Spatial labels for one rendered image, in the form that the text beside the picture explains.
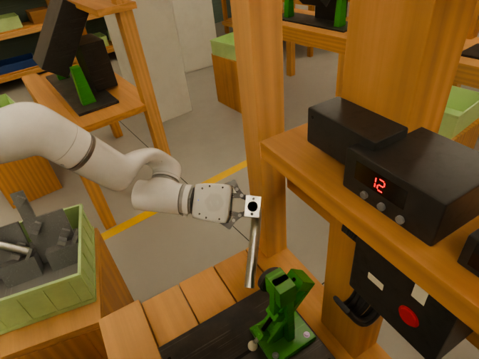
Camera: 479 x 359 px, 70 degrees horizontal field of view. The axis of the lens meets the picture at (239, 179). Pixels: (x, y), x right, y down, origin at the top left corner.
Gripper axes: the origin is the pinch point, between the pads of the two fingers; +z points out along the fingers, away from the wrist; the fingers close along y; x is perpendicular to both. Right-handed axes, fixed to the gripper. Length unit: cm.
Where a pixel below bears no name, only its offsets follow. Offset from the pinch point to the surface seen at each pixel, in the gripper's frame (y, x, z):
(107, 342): -46, 15, -41
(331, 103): 18.8, -31.8, 14.2
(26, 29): 237, 377, -398
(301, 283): -18.1, 0.1, 14.8
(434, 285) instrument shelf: -7, -46, 26
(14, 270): -34, 35, -91
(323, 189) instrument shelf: 3.7, -34.3, 13.8
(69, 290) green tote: -37, 29, -64
